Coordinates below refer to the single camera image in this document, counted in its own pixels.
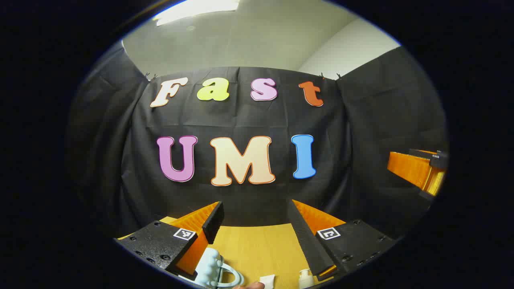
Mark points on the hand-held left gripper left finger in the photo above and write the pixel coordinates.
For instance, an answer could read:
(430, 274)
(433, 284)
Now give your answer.
(213, 220)

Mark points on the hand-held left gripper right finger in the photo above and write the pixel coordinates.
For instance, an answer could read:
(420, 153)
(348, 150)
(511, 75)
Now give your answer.
(299, 228)

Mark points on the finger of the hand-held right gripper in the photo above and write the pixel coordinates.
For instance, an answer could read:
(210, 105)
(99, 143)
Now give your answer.
(407, 166)

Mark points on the light blue suitcase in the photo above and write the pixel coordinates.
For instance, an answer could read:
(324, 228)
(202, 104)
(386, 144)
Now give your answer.
(209, 267)

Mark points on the white pump bottle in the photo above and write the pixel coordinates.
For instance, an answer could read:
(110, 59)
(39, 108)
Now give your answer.
(305, 280)

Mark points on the white skin care tube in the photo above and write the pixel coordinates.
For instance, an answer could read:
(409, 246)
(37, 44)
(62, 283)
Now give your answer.
(267, 281)

